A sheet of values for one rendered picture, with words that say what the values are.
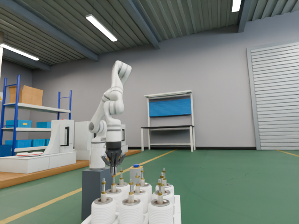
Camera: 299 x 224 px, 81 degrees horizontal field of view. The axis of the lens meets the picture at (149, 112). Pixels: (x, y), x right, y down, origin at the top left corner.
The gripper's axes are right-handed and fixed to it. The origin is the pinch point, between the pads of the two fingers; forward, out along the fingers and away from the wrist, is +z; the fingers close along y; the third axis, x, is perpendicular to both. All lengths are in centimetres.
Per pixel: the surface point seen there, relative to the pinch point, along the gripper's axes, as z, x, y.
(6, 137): -19, 904, -119
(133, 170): 5.3, 16.3, 19.8
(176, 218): 16.9, -26.4, 16.0
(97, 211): 12.2, -11.7, -11.7
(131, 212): 12.0, -21.2, -1.5
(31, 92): -145, 513, -38
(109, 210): 12.0, -13.5, -7.5
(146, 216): 16.9, -17.2, 7.3
